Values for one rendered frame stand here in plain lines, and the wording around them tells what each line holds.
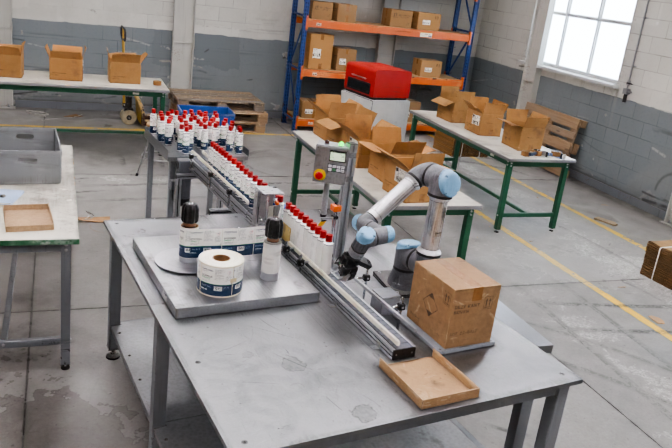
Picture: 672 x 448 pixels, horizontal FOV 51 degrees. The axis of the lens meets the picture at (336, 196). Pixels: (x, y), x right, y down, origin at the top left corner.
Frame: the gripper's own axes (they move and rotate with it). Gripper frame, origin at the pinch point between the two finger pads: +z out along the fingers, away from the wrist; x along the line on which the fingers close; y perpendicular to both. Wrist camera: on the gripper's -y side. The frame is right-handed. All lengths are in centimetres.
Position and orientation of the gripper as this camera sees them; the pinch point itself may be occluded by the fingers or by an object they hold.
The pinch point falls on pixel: (344, 279)
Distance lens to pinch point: 331.4
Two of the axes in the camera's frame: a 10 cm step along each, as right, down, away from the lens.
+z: -3.3, 6.6, 6.7
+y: -8.8, 0.4, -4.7
